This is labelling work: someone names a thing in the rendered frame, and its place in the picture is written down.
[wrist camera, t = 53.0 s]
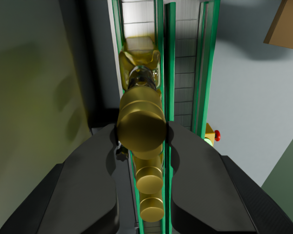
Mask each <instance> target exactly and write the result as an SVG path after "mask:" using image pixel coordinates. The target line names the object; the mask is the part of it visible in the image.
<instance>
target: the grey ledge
mask: <svg viewBox="0 0 293 234"><path fill-rule="evenodd" d="M108 124H117V121H115V122H102V123H93V125H92V127H91V130H92V134H93V135H94V134H96V133H97V132H98V131H100V130H101V129H103V128H104V127H105V126H107V125H108ZM116 150H118V146H117V147H116V149H115V150H114V156H115V163H116V169H115V170H114V172H113V173H112V175H111V177H112V178H113V179H114V180H115V183H116V189H117V196H118V202H119V212H120V228H119V230H118V232H117V233H116V234H136V232H135V230H134V223H136V216H135V209H134V202H133V192H132V185H131V177H130V170H129V163H128V159H127V160H125V161H123V162H122V161H121V160H117V159H116Z"/></svg>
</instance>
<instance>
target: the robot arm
mask: <svg viewBox="0 0 293 234"><path fill-rule="evenodd" d="M166 124H167V136H166V143H167V144H168V145H169V146H170V147H171V161H170V164H171V166H172V168H173V169H174V171H175V172H176V173H175V175H174V176H173V177H172V184H171V203H170V206H171V224H172V226H173V228H174V229H175V230H176V231H178V232H179V233H180V234H293V222H292V221H291V219H290V218H289V217H288V216H287V215H286V213H285V212H284V211H283V210H282V209H281V207H280V206H279V205H278V204H277V203H276V202H275V201H274V200H273V199H272V198H271V197H270V196H269V195H268V194H267V193H266V192H265V191H264V190H263V189H262V188H261V187H260V186H259V185H258V184H257V183H256V182H255V181H253V180H252V179H251V178H250V177H249V176H248V175H247V174H246V173H245V172H244V171H243V170H242V169H241V168H240V167H239V166H238V165H237V164H236V163H235V162H234V161H233V160H232V159H231V158H230V157H229V156H222V155H221V154H220V153H219V152H218V151H217V150H216V149H215V148H214V147H213V146H212V145H210V144H209V143H208V142H206V141H205V140H204V139H202V138H201V137H199V136H198V135H196V134H194V133H193V132H191V131H189V130H188V129H186V128H185V127H183V126H181V125H180V124H178V123H176V122H175V121H168V122H166ZM116 126H117V124H114V123H111V124H108V125H107V126H105V127H104V128H103V129H101V130H100V131H98V132H97V133H96V134H94V135H93V136H91V137H90V138H89V139H87V140H86V141H85V142H83V143H82V144H81V145H80V146H79V147H77V148H76V149H75V150H74V151H73V152H72V153H71V154H70V155H69V156H68V157H67V159H66V160H65V161H64V162H63V163H58V164H56V165H55V166H54V167H53V168H52V169H51V170H50V172H49V173H48V174H47V175H46V176H45V177H44V178H43V180H42V181H41V182H40V183H39V184H38V185H37V186H36V188H35V189H34V190H33V191H32V192H31V193H30V194H29V195H28V197H27V198H26V199H25V200H24V201H23V202H22V203H21V204H20V205H19V206H18V207H17V209H16V210H15V211H14V212H13V213H12V214H11V216H10V217H9V218H8V219H7V221H6V222H5V223H4V225H3V226H2V227H1V229H0V234H116V233H117V232H118V230H119V228H120V212H119V202H118V196H117V189H116V183H115V180H114V179H113V178H112V177H111V175H112V173H113V172H114V170H115V169H116V163H115V156H114V150H115V149H116V147H117V146H119V140H118V138H117V135H116Z"/></svg>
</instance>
